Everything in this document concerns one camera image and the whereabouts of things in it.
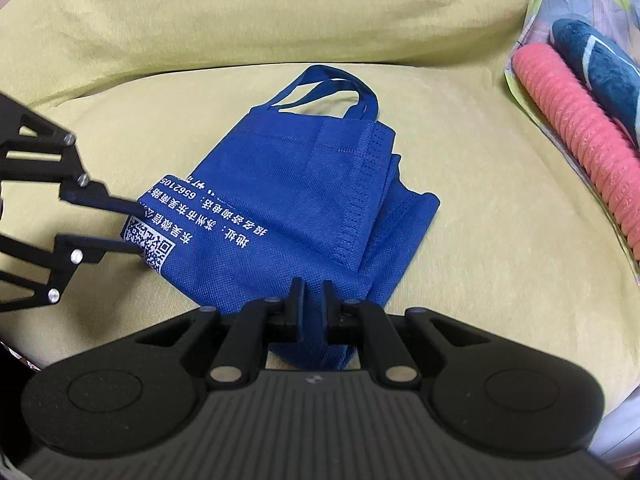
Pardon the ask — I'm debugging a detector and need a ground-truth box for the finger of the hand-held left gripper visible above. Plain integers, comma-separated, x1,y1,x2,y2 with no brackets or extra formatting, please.
0,91,139,214
0,232,144,316

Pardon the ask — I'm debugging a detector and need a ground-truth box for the blue shopping bag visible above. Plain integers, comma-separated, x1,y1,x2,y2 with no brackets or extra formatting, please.
121,65,441,371

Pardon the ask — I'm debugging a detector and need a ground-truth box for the green sofa cover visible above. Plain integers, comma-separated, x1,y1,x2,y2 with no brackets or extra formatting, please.
0,0,640,421

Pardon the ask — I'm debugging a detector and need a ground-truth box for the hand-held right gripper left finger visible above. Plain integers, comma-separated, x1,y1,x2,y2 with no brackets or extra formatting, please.
135,277,307,391

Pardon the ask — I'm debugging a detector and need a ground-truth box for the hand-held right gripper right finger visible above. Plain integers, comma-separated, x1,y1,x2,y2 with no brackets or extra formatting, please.
322,279,495,391

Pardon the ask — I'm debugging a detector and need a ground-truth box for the pink ribbed blanket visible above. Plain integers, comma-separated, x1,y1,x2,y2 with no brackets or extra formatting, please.
513,44,640,261

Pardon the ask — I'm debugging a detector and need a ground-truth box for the blue patterned blanket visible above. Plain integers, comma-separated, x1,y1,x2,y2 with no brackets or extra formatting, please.
549,19,640,148

